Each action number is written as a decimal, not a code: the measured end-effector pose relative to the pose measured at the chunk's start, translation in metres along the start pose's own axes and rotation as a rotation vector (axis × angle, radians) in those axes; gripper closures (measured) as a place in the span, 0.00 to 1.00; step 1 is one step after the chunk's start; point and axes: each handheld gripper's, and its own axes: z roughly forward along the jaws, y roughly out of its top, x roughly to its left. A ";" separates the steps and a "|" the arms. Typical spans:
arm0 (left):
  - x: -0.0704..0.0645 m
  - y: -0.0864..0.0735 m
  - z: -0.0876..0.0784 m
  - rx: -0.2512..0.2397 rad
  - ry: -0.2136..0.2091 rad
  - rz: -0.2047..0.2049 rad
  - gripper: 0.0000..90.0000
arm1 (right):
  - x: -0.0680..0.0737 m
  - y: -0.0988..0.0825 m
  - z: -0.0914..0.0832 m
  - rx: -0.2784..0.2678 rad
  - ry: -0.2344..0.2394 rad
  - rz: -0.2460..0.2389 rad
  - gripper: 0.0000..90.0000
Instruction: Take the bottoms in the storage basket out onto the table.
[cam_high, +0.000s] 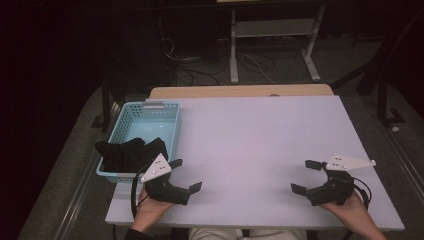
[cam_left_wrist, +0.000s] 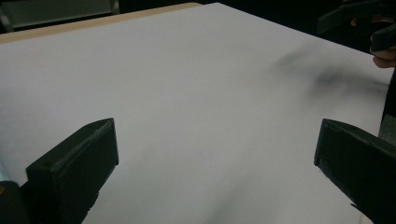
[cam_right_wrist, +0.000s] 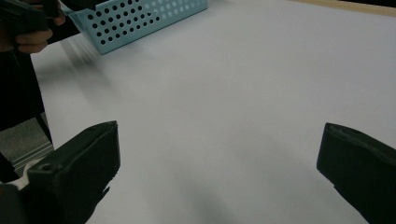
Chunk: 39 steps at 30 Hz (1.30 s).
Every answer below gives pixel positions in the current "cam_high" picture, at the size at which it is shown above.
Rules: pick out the black cloth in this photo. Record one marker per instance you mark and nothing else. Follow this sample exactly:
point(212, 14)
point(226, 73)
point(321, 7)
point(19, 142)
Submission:
point(126, 155)

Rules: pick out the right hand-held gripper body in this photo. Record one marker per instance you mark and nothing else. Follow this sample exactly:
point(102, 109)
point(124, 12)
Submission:
point(335, 190)

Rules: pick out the small white round object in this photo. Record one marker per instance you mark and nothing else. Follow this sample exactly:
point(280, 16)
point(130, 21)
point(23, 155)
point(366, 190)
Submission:
point(395, 129)

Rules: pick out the wooden table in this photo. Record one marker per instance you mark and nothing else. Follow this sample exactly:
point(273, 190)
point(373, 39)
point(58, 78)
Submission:
point(240, 90)

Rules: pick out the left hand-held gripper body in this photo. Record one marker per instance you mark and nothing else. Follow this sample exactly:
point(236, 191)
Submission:
point(156, 169)

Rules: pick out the person's left hand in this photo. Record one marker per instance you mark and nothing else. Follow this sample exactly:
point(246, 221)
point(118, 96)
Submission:
point(148, 210)

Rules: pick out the white metal stand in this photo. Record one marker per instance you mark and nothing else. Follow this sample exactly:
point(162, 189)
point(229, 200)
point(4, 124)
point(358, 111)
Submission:
point(233, 66)

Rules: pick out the black metal stand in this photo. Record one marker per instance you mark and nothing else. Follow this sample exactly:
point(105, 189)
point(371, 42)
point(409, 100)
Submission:
point(106, 106)
point(381, 96)

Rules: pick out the person's right hand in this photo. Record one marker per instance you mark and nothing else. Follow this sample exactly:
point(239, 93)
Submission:
point(350, 208)

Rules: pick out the light blue plastic basket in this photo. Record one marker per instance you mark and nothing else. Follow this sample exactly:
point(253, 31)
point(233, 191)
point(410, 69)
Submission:
point(156, 126)

